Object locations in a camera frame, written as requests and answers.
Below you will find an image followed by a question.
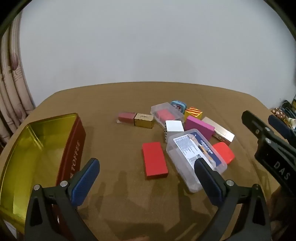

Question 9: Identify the pink lip gloss gold cap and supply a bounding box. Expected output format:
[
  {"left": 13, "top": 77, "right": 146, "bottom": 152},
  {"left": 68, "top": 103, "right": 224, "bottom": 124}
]
[{"left": 116, "top": 112, "right": 154, "bottom": 128}]

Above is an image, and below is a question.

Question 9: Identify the brown dotted cloth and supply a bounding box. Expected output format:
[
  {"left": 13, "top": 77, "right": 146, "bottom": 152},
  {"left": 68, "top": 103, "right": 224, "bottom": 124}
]
[{"left": 270, "top": 107, "right": 290, "bottom": 123}]

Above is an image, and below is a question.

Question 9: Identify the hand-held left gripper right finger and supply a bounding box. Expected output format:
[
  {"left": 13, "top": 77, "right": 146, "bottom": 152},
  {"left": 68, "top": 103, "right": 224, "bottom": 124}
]
[{"left": 194, "top": 158, "right": 271, "bottom": 241}]

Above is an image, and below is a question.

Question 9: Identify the rounded red box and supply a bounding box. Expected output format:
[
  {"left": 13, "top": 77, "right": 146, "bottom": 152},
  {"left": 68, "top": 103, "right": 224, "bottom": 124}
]
[{"left": 211, "top": 142, "right": 235, "bottom": 165}]

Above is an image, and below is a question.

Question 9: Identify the white cube box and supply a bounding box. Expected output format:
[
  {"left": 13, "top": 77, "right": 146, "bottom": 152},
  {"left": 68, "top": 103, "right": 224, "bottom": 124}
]
[{"left": 164, "top": 120, "right": 185, "bottom": 143}]

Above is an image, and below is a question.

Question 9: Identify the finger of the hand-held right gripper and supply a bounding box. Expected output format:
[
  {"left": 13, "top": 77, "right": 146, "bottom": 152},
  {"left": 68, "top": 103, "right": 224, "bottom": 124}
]
[
  {"left": 242, "top": 110, "right": 274, "bottom": 145},
  {"left": 268, "top": 115, "right": 296, "bottom": 147}
]

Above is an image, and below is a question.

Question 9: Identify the small blue tin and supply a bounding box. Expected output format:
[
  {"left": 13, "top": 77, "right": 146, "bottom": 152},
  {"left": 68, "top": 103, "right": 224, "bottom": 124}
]
[{"left": 170, "top": 100, "right": 187, "bottom": 114}]

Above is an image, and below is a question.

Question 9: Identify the silver ribbed box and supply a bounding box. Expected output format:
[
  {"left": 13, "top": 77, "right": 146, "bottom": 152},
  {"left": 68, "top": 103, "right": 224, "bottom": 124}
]
[{"left": 201, "top": 116, "right": 235, "bottom": 146}]

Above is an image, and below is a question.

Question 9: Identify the magenta box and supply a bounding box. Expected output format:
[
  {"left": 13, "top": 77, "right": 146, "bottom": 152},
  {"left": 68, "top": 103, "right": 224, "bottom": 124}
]
[{"left": 184, "top": 115, "right": 215, "bottom": 141}]

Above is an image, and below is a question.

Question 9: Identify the clear labelled plastic box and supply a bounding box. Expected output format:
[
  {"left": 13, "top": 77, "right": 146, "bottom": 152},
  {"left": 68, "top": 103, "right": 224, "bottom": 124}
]
[{"left": 166, "top": 129, "right": 227, "bottom": 193}]

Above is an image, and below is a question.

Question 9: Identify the yellow red striped box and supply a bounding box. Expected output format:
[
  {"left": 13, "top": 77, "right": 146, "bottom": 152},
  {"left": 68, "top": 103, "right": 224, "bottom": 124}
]
[{"left": 184, "top": 107, "right": 203, "bottom": 121}]

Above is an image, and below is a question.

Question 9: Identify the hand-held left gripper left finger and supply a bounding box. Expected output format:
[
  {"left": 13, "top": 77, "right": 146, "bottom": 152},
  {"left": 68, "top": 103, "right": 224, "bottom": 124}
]
[{"left": 24, "top": 158, "right": 100, "bottom": 241}]

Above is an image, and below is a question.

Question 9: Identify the gold and red tin box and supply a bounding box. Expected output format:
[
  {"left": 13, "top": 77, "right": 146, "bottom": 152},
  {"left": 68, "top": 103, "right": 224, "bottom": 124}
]
[{"left": 0, "top": 113, "right": 86, "bottom": 241}]

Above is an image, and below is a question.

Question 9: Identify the clear box with red packet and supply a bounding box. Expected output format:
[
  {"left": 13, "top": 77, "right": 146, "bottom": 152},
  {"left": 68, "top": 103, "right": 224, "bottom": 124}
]
[{"left": 150, "top": 102, "right": 185, "bottom": 128}]

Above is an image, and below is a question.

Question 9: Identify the beige patterned curtain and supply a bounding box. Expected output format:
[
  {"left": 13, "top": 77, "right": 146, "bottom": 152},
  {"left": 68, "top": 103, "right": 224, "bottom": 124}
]
[{"left": 0, "top": 16, "right": 36, "bottom": 149}]

